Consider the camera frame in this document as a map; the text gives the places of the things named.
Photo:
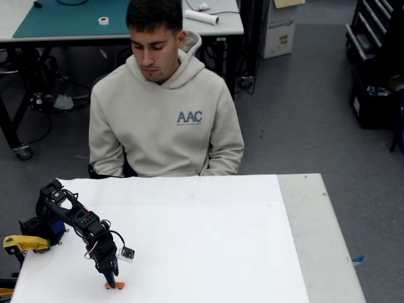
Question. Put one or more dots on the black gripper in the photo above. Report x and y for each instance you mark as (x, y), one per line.
(105, 263)

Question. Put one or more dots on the small orange snack piece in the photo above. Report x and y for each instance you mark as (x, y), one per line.
(120, 285)

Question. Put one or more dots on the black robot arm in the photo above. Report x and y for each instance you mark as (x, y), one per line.
(85, 219)

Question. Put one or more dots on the white paper sheet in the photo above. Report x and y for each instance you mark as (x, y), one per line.
(189, 236)

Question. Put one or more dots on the yellow clamp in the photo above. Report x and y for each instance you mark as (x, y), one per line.
(26, 242)

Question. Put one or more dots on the caster wheel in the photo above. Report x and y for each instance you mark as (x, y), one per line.
(23, 152)

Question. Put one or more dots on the man in beige hoodie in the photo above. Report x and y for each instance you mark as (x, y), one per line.
(164, 126)

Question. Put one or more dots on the white rag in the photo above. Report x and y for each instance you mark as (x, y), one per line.
(63, 101)

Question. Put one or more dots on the blue tape piece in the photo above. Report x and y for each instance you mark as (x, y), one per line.
(358, 259)

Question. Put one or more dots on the white tape roll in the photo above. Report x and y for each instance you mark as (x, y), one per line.
(103, 20)

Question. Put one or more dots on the green cutting mat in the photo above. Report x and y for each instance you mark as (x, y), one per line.
(63, 22)

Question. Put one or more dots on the grey work table black legs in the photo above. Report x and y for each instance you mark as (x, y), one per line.
(221, 28)

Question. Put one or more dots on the white paper roll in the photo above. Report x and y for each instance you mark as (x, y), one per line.
(202, 16)

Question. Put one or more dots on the black marker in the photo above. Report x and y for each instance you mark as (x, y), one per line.
(37, 4)

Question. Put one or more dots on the white cardboard box green print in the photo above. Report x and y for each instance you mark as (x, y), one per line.
(277, 34)

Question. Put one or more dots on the black storage bin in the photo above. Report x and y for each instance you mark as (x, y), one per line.
(372, 110)

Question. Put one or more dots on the black tool cart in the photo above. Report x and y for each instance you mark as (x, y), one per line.
(369, 28)

